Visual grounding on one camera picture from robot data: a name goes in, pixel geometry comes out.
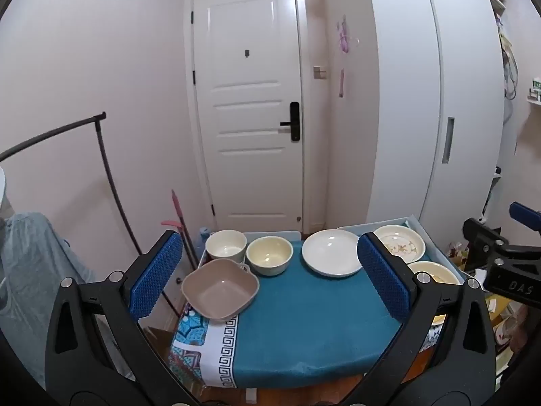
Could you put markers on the pink mop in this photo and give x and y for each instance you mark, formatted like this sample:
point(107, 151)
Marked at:
point(179, 220)

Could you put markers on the teal patterned tablecloth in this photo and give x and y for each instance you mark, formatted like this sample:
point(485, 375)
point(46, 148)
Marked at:
point(312, 313)

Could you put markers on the purple wall sticker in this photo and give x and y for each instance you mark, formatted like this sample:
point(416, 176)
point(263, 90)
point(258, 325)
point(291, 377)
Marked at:
point(344, 34)

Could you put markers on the white tall bowl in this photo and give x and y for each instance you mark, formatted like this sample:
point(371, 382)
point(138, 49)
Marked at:
point(226, 245)

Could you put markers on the pink wall sticker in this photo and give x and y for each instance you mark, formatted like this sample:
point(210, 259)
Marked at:
point(342, 82)

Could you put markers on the green and white box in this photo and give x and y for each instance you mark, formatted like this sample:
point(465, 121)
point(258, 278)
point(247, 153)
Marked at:
point(536, 91)

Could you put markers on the white wardrobe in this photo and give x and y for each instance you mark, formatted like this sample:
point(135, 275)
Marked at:
point(405, 114)

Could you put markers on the grey cloth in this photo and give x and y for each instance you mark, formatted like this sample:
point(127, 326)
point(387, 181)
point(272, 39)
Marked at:
point(34, 270)

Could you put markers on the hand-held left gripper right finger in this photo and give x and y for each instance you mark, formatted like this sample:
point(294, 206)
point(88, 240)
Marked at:
point(382, 279)

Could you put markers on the wall light switch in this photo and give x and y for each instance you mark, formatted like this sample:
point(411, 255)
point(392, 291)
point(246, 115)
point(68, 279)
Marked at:
point(320, 72)

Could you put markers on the white panel door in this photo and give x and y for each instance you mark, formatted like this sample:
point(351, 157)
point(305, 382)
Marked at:
point(249, 156)

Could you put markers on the plain white plate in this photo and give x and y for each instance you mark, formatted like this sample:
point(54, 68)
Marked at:
point(329, 253)

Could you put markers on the cream round bowl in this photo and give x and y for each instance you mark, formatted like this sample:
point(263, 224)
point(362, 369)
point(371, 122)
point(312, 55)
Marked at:
point(270, 253)

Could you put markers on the pink square bowl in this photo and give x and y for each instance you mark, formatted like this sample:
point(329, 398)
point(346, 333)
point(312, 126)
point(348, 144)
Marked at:
point(215, 292)

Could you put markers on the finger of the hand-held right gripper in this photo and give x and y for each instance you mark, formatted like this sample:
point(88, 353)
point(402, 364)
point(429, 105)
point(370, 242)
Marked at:
point(482, 237)
point(524, 215)

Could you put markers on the black clothes rack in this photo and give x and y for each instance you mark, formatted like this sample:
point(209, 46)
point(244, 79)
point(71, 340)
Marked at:
point(103, 156)

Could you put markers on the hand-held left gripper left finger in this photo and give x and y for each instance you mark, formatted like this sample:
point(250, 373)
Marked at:
point(156, 275)

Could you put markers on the cream plate with orange pattern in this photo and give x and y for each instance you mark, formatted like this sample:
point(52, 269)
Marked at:
point(401, 243)

